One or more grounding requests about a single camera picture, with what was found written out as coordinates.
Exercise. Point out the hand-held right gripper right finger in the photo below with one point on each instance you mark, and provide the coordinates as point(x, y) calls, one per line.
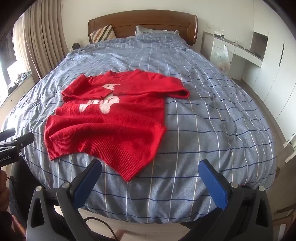
point(215, 183)

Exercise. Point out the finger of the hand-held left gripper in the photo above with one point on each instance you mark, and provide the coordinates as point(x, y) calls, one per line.
point(8, 134)
point(26, 139)

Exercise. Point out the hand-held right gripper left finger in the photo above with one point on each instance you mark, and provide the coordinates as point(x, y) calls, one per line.
point(86, 183)

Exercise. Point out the red knit sweater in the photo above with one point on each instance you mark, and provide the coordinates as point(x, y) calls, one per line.
point(104, 129)

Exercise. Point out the person's left hand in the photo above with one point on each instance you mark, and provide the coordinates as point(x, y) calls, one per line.
point(3, 187)

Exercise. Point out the blue plaid duvet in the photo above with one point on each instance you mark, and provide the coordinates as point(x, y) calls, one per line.
point(208, 139)

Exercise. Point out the dark cloth pile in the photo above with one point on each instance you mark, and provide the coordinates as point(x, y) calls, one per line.
point(22, 76)

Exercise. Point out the wooden chair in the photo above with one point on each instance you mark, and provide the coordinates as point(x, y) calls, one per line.
point(286, 210)

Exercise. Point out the beige curtain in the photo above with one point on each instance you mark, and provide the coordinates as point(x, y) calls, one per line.
point(41, 34)

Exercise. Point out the clear plastic bag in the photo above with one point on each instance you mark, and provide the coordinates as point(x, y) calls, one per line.
point(220, 58)

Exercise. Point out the white desk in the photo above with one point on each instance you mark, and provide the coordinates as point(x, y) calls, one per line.
point(240, 58)

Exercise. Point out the white wardrobe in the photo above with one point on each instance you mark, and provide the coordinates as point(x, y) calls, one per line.
point(277, 69)

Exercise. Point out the brown striped pillow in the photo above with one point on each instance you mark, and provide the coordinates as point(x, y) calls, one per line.
point(104, 32)

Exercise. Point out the grey pillow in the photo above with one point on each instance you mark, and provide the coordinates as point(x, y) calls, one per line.
point(143, 30)

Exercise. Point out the wooden headboard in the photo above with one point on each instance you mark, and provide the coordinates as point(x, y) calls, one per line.
point(143, 20)

